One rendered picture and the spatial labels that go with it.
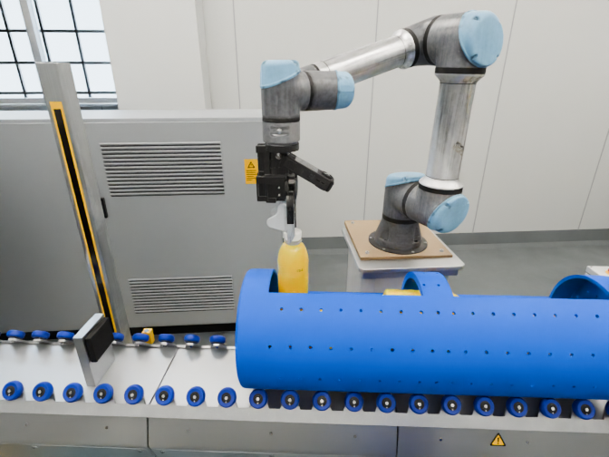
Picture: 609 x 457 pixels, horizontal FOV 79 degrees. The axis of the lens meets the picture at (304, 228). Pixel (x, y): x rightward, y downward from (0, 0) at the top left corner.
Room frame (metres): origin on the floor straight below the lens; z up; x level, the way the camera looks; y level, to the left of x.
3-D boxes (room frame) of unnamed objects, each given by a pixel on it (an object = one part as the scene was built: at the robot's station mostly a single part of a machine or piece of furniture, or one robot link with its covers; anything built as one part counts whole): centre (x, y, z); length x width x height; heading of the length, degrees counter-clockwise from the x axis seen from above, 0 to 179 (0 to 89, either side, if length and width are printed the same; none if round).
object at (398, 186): (1.10, -0.31, 1.33); 0.13 x 0.12 x 0.14; 28
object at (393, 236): (1.11, -0.31, 1.21); 0.15 x 0.15 x 0.10
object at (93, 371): (0.77, 0.54, 1.00); 0.10 x 0.04 x 0.15; 178
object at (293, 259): (0.76, 0.03, 1.23); 0.07 x 0.07 x 0.19
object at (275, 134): (0.76, 0.05, 1.56); 0.08 x 0.08 x 0.05
